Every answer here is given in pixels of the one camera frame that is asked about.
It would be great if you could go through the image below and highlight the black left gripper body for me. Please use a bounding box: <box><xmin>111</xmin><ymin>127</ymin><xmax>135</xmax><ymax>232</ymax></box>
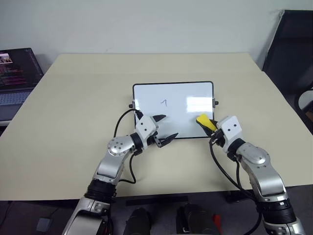
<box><xmin>147</xmin><ymin>116</ymin><xmax>164</xmax><ymax>149</ymax></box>

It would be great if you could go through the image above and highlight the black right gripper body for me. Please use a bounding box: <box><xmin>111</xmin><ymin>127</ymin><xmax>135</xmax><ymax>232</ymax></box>
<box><xmin>209</xmin><ymin>129</ymin><xmax>227</xmax><ymax>148</ymax></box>

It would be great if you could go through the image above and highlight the yellow whiteboard eraser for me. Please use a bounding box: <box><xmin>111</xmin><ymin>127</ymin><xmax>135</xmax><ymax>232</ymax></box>
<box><xmin>197</xmin><ymin>113</ymin><xmax>217</xmax><ymax>132</ymax></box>

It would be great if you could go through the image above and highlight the black-framed small whiteboard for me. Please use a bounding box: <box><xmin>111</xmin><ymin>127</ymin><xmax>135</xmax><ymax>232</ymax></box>
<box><xmin>129</xmin><ymin>81</ymin><xmax>219</xmax><ymax>140</ymax></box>

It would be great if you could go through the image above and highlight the black bar under table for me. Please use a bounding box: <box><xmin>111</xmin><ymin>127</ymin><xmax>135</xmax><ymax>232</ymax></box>
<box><xmin>125</xmin><ymin>195</ymin><xmax>189</xmax><ymax>207</ymax></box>

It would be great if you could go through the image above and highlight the small dark rounded shape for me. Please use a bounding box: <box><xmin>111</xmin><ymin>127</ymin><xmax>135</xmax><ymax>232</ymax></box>
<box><xmin>123</xmin><ymin>208</ymin><xmax>153</xmax><ymax>235</ymax></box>

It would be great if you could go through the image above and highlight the large dark rounded shape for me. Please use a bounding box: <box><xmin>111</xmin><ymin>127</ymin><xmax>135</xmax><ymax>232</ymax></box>
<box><xmin>176</xmin><ymin>203</ymin><xmax>224</xmax><ymax>235</ymax></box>

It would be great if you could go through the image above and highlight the black chair with white seat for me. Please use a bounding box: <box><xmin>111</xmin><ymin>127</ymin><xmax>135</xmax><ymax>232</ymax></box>
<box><xmin>293</xmin><ymin>86</ymin><xmax>313</xmax><ymax>136</ymax></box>

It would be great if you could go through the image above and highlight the black panel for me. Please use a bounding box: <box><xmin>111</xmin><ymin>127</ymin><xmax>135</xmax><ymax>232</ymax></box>
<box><xmin>261</xmin><ymin>9</ymin><xmax>313</xmax><ymax>99</ymax></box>

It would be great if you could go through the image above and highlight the grey square floor box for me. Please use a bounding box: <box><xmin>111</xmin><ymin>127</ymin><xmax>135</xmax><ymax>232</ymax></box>
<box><xmin>36</xmin><ymin>217</ymin><xmax>53</xmax><ymax>232</ymax></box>

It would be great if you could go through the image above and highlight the open grey laptop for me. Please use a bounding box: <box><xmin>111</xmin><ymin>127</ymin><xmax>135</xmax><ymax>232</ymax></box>
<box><xmin>0</xmin><ymin>47</ymin><xmax>45</xmax><ymax>122</ymax></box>

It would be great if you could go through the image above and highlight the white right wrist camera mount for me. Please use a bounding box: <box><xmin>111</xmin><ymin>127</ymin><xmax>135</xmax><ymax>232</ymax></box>
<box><xmin>215</xmin><ymin>115</ymin><xmax>244</xmax><ymax>151</ymax></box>

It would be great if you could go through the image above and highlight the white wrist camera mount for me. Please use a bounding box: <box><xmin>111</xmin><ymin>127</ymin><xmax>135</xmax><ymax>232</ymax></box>
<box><xmin>215</xmin><ymin>115</ymin><xmax>244</xmax><ymax>151</ymax></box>
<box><xmin>134</xmin><ymin>115</ymin><xmax>159</xmax><ymax>150</ymax></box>

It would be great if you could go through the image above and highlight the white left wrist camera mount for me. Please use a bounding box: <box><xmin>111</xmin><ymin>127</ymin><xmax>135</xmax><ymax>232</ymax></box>
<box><xmin>134</xmin><ymin>115</ymin><xmax>159</xmax><ymax>150</ymax></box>

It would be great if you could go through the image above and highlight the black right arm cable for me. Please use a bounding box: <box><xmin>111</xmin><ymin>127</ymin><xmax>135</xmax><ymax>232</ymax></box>
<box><xmin>208</xmin><ymin>141</ymin><xmax>264</xmax><ymax>235</ymax></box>

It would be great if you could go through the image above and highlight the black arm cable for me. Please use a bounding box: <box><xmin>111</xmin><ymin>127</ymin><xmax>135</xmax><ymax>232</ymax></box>
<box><xmin>114</xmin><ymin>109</ymin><xmax>145</xmax><ymax>185</ymax></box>
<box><xmin>208</xmin><ymin>141</ymin><xmax>264</xmax><ymax>235</ymax></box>

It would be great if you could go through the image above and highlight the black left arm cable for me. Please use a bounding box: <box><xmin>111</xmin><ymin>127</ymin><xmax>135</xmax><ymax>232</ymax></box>
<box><xmin>114</xmin><ymin>109</ymin><xmax>145</xmax><ymax>185</ymax></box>

